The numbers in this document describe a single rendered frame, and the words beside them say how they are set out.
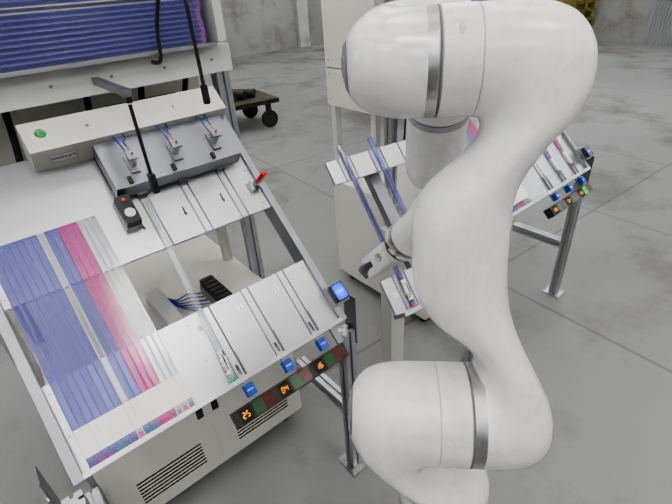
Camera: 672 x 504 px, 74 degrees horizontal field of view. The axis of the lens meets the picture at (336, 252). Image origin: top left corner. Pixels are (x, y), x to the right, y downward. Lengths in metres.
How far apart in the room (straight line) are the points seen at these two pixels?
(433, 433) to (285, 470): 1.32
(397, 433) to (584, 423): 1.58
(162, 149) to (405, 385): 0.92
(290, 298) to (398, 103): 0.84
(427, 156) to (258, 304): 0.65
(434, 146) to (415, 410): 0.36
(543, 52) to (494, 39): 0.04
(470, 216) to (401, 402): 0.22
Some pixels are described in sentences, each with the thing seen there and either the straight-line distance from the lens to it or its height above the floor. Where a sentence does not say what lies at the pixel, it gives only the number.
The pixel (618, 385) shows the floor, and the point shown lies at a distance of 2.26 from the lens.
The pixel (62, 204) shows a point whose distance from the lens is 1.24.
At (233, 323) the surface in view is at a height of 0.80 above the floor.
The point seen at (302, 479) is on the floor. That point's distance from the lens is 1.78.
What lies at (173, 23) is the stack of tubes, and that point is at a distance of 1.28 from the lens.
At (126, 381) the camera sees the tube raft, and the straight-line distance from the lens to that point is 1.09.
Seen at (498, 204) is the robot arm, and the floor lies 1.33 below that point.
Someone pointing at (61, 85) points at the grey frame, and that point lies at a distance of 1.24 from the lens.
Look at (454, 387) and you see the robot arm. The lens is 0.53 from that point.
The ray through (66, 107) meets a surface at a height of 1.27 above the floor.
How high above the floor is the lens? 1.52
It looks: 32 degrees down
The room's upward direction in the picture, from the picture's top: 4 degrees counter-clockwise
